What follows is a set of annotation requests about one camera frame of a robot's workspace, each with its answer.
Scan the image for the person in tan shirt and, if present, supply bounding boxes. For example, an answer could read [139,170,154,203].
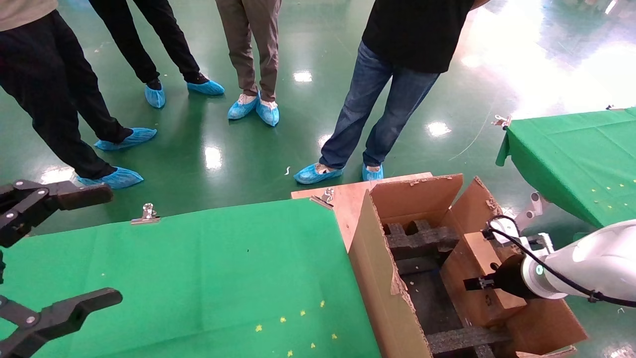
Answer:
[0,0,134,179]

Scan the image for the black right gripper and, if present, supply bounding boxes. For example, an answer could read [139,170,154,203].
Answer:
[463,254,528,300]

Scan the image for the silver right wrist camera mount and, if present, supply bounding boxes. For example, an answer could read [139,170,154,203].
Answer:
[484,219,555,257]

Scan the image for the green table cloth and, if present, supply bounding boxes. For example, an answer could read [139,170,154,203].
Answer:
[495,106,636,229]
[0,198,381,358]

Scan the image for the person in blue jeans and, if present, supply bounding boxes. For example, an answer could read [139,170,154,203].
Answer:
[318,0,490,170]

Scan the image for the small cardboard box with hole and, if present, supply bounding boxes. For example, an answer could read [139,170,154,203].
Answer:
[440,231,528,329]

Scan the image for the person in khaki trousers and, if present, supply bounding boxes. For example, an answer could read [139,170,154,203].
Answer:
[215,0,283,102]

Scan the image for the black foam bar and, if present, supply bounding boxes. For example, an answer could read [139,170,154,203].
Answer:
[396,256,443,277]

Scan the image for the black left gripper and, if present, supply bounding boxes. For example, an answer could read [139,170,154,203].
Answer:
[0,179,123,358]

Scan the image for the black foam insert block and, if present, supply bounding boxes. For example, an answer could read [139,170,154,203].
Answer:
[426,326,512,358]
[383,219,460,260]

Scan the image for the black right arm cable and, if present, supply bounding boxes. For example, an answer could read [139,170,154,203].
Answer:
[483,215,636,308]

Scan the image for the person in black trousers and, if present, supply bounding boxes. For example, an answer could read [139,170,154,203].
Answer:
[89,0,209,85]

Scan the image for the white table leg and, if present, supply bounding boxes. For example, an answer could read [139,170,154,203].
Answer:
[509,191,551,232]

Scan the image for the large open cardboard carton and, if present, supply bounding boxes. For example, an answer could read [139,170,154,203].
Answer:
[291,172,589,358]

